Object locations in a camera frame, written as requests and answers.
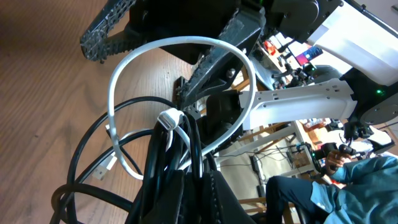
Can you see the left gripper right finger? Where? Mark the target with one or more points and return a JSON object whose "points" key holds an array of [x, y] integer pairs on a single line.
{"points": [[218, 202]]}

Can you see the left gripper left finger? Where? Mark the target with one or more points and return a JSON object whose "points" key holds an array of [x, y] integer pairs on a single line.
{"points": [[167, 209]]}

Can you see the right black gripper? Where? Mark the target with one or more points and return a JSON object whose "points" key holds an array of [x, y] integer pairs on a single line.
{"points": [[152, 20]]}

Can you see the seated person in blue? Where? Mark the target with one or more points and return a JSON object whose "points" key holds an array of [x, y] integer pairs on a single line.
{"points": [[369, 194]]}

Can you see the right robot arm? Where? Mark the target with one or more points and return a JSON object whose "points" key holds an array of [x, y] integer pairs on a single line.
{"points": [[355, 56]]}

